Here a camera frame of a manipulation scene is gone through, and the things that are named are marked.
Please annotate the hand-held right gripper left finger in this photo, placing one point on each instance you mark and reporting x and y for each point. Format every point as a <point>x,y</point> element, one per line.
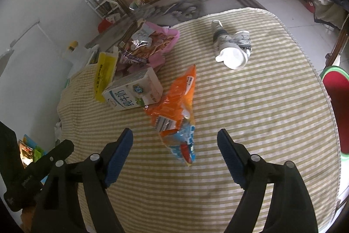
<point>117,159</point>

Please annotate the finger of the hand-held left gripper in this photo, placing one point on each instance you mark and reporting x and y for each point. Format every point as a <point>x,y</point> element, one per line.
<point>62,148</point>

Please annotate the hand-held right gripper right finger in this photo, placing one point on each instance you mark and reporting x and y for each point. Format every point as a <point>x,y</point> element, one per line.
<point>231,159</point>

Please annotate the orange snack bag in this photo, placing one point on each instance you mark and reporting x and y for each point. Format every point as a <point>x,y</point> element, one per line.
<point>177,96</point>

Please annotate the red basin green rim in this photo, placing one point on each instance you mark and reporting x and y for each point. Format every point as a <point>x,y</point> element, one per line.
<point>336,102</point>

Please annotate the pink snack bag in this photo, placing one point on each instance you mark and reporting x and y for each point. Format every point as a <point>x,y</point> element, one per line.
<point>169,39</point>

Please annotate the colourful picture book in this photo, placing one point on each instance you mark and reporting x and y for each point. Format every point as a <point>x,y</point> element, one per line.
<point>28,151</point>

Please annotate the beige striped table cloth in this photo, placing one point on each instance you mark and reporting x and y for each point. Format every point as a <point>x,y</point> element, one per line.
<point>245,126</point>

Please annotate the white milk carton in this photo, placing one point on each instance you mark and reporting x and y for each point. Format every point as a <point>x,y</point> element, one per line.
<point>131,91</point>

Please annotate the yellow packet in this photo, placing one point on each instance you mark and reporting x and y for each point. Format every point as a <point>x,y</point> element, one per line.
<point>105,72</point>

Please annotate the plastic bottle yellow cap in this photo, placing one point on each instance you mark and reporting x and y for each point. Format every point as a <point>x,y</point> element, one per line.
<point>73,48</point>

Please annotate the purple candy wrapper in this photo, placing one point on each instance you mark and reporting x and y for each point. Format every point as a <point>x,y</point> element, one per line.
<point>133,57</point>

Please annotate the red plastic container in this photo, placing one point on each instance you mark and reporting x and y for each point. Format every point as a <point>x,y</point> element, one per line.
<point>105,27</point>

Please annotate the carved wooden chair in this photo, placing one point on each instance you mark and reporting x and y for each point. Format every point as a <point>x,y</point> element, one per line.
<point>342,42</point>

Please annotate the grey patterned rug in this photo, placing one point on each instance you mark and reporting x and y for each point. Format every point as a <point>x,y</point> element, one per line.
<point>196,1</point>

